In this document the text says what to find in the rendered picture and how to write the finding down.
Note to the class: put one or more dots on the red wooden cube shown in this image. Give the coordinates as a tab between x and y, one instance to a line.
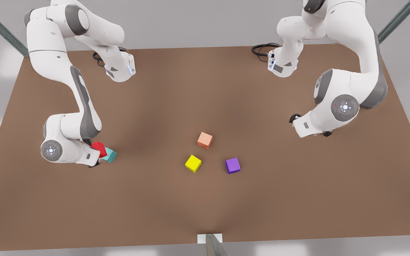
99	148

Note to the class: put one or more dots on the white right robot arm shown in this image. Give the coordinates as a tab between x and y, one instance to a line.
45	39

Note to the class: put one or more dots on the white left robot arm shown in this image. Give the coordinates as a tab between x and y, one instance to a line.
361	46

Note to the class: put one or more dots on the teal wooden cube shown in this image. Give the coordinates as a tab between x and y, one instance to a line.
110	155

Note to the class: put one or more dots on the purple wooden cube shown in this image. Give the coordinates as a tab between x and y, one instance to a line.
232	165

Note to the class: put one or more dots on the orange wooden cube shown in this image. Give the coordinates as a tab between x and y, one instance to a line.
204	140

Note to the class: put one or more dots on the yellow wooden cube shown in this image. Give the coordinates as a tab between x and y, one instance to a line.
193	164

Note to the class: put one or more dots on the white frame post foot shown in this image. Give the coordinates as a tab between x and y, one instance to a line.
201	238

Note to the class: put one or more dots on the silver frame post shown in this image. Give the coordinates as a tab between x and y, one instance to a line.
215	247
2	28
399	19

